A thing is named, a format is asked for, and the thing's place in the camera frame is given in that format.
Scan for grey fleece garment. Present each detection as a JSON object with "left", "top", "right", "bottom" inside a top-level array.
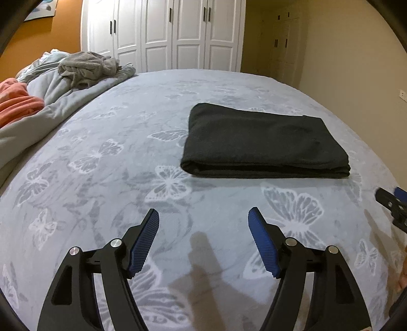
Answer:
[{"left": 58, "top": 51, "right": 123, "bottom": 89}]

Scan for grey quilt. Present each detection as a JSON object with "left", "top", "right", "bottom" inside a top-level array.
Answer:
[{"left": 0, "top": 52, "right": 137, "bottom": 188}]

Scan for dark green towel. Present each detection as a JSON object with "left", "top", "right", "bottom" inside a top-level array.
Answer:
[{"left": 180, "top": 102, "right": 351, "bottom": 179}]

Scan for light blue cloth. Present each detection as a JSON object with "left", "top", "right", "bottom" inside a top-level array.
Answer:
[{"left": 16, "top": 48, "right": 69, "bottom": 84}]

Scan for orange blanket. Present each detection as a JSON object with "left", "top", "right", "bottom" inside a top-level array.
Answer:
[{"left": 0, "top": 78, "right": 45, "bottom": 128}]

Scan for grey butterfly print blanket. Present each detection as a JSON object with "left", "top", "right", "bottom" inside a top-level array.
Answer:
[{"left": 0, "top": 68, "right": 407, "bottom": 331}]

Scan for wall poster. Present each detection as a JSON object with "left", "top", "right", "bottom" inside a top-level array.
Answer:
[{"left": 24, "top": 0, "right": 59, "bottom": 21}]

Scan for beige cabinet doors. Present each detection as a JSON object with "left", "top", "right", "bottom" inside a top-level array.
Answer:
[{"left": 242, "top": 8, "right": 302, "bottom": 86}]

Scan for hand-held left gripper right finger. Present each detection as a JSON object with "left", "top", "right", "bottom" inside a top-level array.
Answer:
[{"left": 248, "top": 207, "right": 372, "bottom": 331}]

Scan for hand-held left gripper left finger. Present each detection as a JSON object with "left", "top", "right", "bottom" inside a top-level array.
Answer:
[{"left": 36, "top": 208, "right": 159, "bottom": 331}]

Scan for white panelled wardrobe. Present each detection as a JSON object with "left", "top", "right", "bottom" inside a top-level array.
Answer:
[{"left": 81, "top": 0, "right": 247, "bottom": 73}]

